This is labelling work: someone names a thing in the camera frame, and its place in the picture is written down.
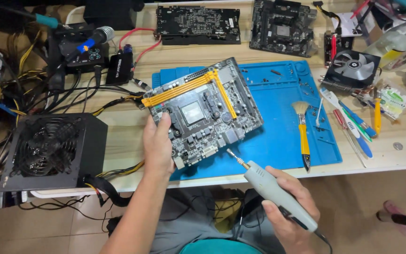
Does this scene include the black power supply unit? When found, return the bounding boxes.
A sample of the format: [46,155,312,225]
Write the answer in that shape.
[0,113,108,193]

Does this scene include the clear plastic bottle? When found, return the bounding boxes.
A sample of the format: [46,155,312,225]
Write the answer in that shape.
[363,16,406,71]

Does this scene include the small black box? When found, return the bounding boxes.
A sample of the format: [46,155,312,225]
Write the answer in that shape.
[105,44,134,86]

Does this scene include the bundle of black yellow cables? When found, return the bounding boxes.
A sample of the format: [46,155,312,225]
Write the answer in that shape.
[0,30,145,184]

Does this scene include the red cable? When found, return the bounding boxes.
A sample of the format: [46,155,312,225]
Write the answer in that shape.
[118,28,162,73]

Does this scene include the soldering iron teal handle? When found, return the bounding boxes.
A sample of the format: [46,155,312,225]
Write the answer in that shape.
[0,2,73,30]

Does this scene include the black cooler fan with heatsink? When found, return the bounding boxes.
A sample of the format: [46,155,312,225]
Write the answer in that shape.
[318,49,382,95]

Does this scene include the person's right hand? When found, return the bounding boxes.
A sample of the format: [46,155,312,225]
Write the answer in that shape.
[262,166,320,254]

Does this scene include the yellow handled screwdriver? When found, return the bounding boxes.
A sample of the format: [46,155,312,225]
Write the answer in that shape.
[373,89,383,135]

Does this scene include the person's teal shirt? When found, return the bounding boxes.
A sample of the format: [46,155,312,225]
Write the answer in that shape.
[179,238,263,254]

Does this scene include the clear plastic bag green label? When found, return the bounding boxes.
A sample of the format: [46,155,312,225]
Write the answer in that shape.
[379,78,406,120]

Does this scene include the cotton swab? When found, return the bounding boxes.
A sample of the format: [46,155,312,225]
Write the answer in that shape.
[315,97,325,128]

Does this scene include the black graphics card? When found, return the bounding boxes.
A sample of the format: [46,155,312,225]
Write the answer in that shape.
[155,5,242,45]

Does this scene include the grey electric screwdriver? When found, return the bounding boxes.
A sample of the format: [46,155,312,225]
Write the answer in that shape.
[226,148,319,233]

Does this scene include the white toothbrush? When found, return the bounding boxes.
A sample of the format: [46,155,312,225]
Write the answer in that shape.
[320,87,374,159]

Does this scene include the person's grey shorts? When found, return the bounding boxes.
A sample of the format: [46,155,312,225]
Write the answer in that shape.
[149,186,288,254]

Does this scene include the black motherboard with yellow slots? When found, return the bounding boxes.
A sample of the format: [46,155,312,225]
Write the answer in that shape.
[141,57,264,171]

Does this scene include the yellow handled brush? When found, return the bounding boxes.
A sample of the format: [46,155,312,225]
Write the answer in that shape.
[291,101,311,173]

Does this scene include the pink slipper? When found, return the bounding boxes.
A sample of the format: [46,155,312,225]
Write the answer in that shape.
[376,200,406,236]

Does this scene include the red handled screwdriver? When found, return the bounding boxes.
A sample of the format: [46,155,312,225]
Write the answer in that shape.
[333,109,367,169]

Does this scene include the small black red circuit board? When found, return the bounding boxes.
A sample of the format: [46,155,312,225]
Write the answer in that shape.
[324,30,354,68]

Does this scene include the person's left hand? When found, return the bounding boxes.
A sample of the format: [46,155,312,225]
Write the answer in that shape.
[143,112,176,176]

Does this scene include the blue silicone repair mat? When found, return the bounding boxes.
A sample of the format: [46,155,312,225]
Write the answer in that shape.
[152,60,343,182]

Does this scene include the black bare motherboard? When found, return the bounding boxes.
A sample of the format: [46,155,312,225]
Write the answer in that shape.
[249,0,318,58]

